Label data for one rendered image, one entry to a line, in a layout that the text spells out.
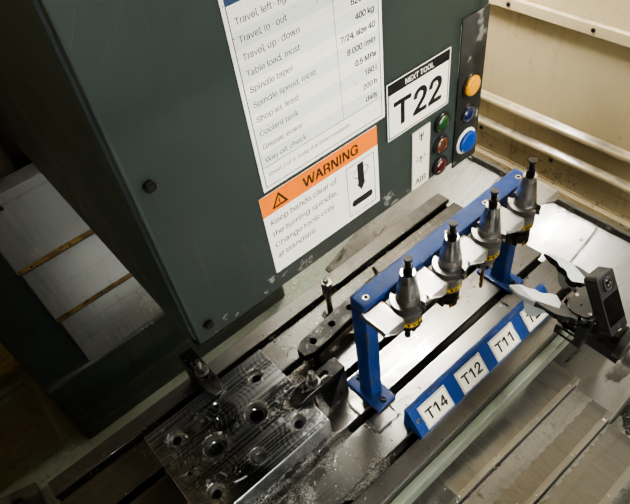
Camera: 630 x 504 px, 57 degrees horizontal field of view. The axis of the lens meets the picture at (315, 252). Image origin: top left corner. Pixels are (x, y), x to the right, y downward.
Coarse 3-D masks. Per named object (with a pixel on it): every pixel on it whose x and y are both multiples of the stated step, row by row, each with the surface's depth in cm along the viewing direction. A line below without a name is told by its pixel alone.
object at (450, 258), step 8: (448, 240) 99; (456, 240) 99; (448, 248) 100; (456, 248) 100; (440, 256) 103; (448, 256) 101; (456, 256) 101; (440, 264) 104; (448, 264) 102; (456, 264) 102
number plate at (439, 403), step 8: (440, 392) 118; (432, 400) 117; (440, 400) 118; (448, 400) 118; (424, 408) 116; (432, 408) 117; (440, 408) 117; (448, 408) 118; (424, 416) 116; (432, 416) 117; (440, 416) 117; (432, 424) 116
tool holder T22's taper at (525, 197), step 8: (536, 176) 108; (520, 184) 110; (528, 184) 108; (536, 184) 109; (520, 192) 110; (528, 192) 109; (536, 192) 110; (520, 200) 111; (528, 200) 110; (536, 200) 111; (528, 208) 111
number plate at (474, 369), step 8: (472, 360) 121; (480, 360) 122; (464, 368) 120; (472, 368) 121; (480, 368) 122; (456, 376) 120; (464, 376) 120; (472, 376) 121; (480, 376) 122; (464, 384) 120; (472, 384) 121; (464, 392) 120
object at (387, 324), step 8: (376, 304) 101; (384, 304) 101; (368, 312) 100; (376, 312) 100; (384, 312) 100; (392, 312) 100; (368, 320) 99; (376, 320) 99; (384, 320) 99; (392, 320) 99; (400, 320) 99; (376, 328) 98; (384, 328) 98; (392, 328) 98; (400, 328) 98; (384, 336) 97
